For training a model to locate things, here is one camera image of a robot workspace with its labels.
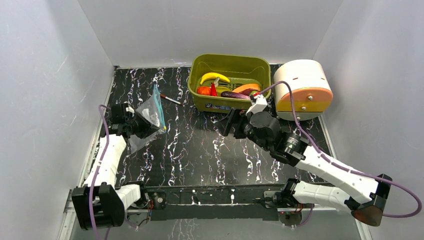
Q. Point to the red toy chili pepper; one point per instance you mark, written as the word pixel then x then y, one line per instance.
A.
pixel 213 90

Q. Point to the yellow green toy pepper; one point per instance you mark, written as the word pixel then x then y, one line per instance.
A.
pixel 220 89

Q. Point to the red orange toy tomato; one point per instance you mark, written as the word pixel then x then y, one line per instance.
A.
pixel 204 90

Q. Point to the olive green plastic basket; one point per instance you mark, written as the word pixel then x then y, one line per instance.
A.
pixel 239 69

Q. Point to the marker pen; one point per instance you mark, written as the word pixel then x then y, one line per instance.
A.
pixel 170 99

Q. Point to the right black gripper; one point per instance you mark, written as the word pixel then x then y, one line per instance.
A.
pixel 235 122

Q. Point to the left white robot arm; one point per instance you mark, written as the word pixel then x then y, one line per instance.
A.
pixel 98 203

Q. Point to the orange toy papaya slice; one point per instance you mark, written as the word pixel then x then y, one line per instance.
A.
pixel 247 88

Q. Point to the white orange cylindrical container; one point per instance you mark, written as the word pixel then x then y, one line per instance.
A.
pixel 311 93

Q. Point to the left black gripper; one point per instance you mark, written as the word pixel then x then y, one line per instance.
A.
pixel 149 129

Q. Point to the clear zip top bag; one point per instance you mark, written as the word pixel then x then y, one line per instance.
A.
pixel 151 109

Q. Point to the purple toy eggplant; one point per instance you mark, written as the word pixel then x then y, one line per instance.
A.
pixel 234 95

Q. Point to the yellow toy banana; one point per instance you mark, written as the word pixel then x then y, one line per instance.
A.
pixel 213 76

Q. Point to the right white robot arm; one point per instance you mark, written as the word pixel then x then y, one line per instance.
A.
pixel 361 196

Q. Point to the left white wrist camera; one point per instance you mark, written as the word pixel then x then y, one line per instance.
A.
pixel 130 111

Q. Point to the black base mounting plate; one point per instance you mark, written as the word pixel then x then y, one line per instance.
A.
pixel 211 202

